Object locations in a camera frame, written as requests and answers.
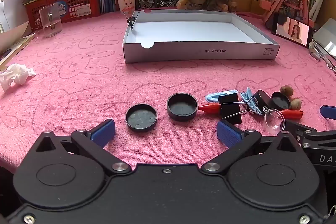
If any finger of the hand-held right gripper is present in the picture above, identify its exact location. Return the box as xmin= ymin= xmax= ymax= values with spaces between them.
xmin=320 ymin=105 xmax=336 ymax=120
xmin=285 ymin=120 xmax=318 ymax=143

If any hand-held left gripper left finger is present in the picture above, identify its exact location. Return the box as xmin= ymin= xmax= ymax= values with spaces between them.
xmin=35 ymin=119 xmax=132 ymax=174

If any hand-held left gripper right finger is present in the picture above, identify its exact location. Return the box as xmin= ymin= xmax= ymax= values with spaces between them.
xmin=201 ymin=119 xmax=298 ymax=175

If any red crayon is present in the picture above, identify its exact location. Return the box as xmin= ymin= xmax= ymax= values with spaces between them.
xmin=198 ymin=103 xmax=222 ymax=114
xmin=281 ymin=109 xmax=303 ymax=119

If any large black binder clip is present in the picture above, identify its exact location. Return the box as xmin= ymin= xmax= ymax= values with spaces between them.
xmin=218 ymin=94 xmax=260 ymax=125

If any clear plastic half sphere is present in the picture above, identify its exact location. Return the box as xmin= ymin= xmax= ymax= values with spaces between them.
xmin=262 ymin=106 xmax=286 ymax=134

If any light blue hair clip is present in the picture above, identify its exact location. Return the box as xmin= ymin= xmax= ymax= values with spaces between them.
xmin=205 ymin=90 xmax=238 ymax=104
xmin=240 ymin=87 xmax=263 ymax=115

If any black lid with round marks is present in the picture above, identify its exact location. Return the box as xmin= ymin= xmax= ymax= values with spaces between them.
xmin=125 ymin=104 xmax=158 ymax=132

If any white cardboard box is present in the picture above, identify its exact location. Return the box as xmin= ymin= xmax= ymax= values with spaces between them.
xmin=123 ymin=10 xmax=280 ymax=64

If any pink rabbit-print towel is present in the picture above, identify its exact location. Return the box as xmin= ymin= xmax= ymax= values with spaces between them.
xmin=0 ymin=7 xmax=336 ymax=180

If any metal key bunch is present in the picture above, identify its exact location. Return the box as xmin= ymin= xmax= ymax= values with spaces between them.
xmin=308 ymin=40 xmax=336 ymax=75

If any grey card sheet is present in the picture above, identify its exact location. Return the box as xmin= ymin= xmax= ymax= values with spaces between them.
xmin=312 ymin=18 xmax=336 ymax=51

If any smartphone with lit screen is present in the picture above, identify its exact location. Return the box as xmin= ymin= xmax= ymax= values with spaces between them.
xmin=272 ymin=13 xmax=314 ymax=48

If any crumpled white tissue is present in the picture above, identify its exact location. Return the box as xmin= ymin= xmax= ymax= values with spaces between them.
xmin=0 ymin=63 xmax=36 ymax=93

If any brown cardboard sheet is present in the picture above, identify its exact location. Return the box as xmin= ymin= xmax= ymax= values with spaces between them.
xmin=322 ymin=0 xmax=336 ymax=28

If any small black binder clip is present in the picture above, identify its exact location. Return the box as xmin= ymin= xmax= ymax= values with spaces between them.
xmin=127 ymin=12 xmax=139 ymax=30

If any notebook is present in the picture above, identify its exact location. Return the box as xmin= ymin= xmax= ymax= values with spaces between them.
xmin=0 ymin=33 xmax=36 ymax=71

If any clear glass cup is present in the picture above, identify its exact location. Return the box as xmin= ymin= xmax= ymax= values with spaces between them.
xmin=39 ymin=3 xmax=63 ymax=38

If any red plastic basket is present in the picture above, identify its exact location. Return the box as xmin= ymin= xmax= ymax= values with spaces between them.
xmin=23 ymin=0 xmax=101 ymax=30

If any wooden drawer cabinet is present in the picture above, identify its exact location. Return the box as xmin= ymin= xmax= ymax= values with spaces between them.
xmin=231 ymin=0 xmax=273 ymax=13

